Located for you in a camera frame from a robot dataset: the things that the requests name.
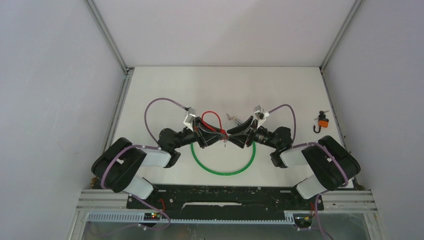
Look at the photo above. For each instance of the right aluminium corner post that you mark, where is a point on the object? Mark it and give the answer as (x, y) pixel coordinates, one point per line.
(357, 4)

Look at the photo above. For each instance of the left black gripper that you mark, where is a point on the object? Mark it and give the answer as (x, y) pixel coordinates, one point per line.
(205, 139)

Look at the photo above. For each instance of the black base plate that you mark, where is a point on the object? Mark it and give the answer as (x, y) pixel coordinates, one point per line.
(225, 202)

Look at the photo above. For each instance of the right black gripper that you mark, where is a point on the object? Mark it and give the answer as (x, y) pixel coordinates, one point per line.
(241, 139)

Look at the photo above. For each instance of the orange padlock with keys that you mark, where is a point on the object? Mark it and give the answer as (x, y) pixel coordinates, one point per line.
(322, 122)

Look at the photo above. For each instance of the left aluminium corner post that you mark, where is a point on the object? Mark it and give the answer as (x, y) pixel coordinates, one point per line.
(108, 38)

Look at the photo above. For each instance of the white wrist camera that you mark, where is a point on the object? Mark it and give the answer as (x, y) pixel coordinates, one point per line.
(190, 115)
(260, 115)

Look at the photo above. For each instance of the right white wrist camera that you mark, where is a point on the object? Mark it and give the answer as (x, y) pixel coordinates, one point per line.
(260, 115)

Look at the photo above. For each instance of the aluminium corner post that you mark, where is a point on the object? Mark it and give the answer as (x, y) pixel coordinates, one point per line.
(108, 38)
(357, 4)

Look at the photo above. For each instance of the red cable lock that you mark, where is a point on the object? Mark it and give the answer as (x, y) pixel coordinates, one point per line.
(213, 118)

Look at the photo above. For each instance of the silver key bunch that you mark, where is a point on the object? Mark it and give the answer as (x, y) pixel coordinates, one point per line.
(231, 118)

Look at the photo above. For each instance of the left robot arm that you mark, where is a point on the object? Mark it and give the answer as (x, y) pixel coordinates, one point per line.
(117, 167)

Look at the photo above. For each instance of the aluminium front frame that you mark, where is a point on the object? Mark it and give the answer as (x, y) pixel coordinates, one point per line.
(107, 206)

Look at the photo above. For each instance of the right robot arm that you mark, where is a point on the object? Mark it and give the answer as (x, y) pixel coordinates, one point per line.
(332, 165)

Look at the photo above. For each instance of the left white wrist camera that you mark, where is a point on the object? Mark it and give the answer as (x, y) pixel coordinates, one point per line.
(190, 115)

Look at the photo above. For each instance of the green cable lock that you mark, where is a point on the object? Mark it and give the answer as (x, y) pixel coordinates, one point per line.
(228, 173)

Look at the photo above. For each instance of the grey cable duct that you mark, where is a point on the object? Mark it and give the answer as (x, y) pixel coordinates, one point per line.
(147, 217)

